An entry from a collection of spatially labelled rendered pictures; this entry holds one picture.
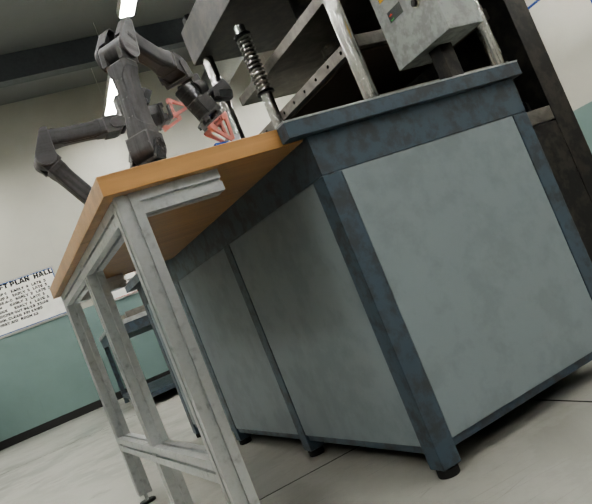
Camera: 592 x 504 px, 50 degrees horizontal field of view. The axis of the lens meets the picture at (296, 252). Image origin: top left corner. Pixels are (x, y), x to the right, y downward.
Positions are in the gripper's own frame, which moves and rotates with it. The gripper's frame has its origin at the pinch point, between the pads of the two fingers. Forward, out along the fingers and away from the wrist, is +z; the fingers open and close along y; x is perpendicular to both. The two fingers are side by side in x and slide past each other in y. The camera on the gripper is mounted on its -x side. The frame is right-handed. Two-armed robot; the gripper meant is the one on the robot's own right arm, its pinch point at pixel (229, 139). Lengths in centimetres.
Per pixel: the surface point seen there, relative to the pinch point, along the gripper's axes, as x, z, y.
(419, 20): -82, 12, 10
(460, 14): -88, 20, 0
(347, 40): -70, 0, 33
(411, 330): 18, 58, -58
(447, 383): 20, 71, -58
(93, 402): 153, 90, 712
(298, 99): -66, 2, 89
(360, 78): -64, 13, 33
